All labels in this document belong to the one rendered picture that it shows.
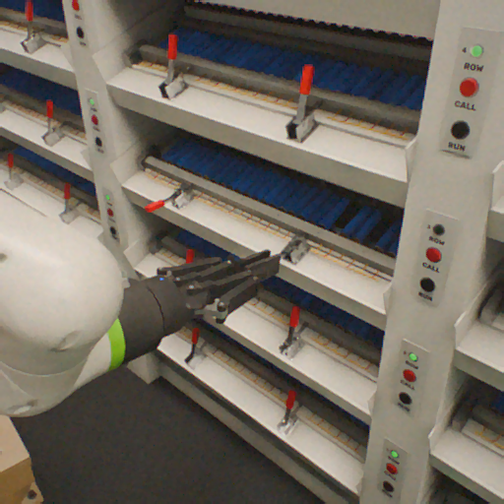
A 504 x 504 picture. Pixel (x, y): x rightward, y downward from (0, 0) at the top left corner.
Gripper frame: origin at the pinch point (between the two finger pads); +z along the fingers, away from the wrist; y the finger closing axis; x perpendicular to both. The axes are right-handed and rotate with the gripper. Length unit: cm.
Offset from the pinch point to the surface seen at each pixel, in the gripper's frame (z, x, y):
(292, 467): 18, -52, 0
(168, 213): 7.6, -3.2, -28.8
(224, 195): 10.7, 3.2, -17.9
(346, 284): 8.1, -1.0, 10.2
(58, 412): -4, -58, -50
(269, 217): 10.6, 2.8, -7.4
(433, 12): 1.7, 35.2, 17.2
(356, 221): 15.6, 5.5, 5.7
